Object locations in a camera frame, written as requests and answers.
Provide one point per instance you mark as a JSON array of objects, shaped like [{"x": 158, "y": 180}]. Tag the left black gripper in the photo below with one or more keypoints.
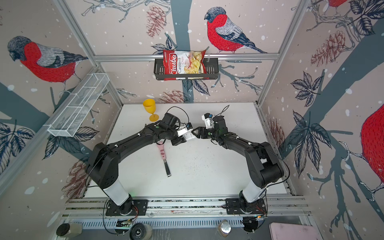
[{"x": 179, "y": 140}]

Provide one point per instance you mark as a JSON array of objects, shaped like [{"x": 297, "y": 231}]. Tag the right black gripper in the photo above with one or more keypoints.
[{"x": 201, "y": 131}]

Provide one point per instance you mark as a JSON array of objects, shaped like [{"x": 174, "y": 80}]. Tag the white remote control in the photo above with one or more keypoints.
[{"x": 188, "y": 136}]

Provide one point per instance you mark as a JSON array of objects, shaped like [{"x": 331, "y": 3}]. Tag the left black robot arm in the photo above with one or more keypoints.
[{"x": 103, "y": 165}]

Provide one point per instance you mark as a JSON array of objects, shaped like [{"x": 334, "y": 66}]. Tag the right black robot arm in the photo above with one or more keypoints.
[{"x": 263, "y": 164}]

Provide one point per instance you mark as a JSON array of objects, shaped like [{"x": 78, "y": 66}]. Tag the yellow plastic goblet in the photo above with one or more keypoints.
[{"x": 150, "y": 107}]

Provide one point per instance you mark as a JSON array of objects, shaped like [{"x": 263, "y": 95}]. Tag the red cassava chips bag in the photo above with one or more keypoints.
[{"x": 183, "y": 62}]

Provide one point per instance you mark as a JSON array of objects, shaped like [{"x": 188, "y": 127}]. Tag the silver topped jar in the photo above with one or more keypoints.
[{"x": 224, "y": 228}]

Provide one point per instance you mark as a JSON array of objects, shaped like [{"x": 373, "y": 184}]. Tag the grey cylinder can left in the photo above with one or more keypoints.
[{"x": 69, "y": 230}]

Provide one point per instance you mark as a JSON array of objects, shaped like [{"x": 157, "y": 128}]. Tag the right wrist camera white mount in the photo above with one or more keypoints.
[{"x": 207, "y": 118}]

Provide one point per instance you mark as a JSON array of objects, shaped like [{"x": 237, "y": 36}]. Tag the black wall basket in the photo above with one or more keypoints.
[{"x": 211, "y": 68}]

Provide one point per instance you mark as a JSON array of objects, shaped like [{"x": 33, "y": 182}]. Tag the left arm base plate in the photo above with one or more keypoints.
[{"x": 129, "y": 208}]

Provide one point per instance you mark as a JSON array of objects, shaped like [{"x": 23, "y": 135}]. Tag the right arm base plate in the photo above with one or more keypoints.
[{"x": 241, "y": 206}]

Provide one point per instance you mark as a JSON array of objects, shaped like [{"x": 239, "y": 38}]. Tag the white wire wall basket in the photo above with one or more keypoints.
[{"x": 70, "y": 119}]

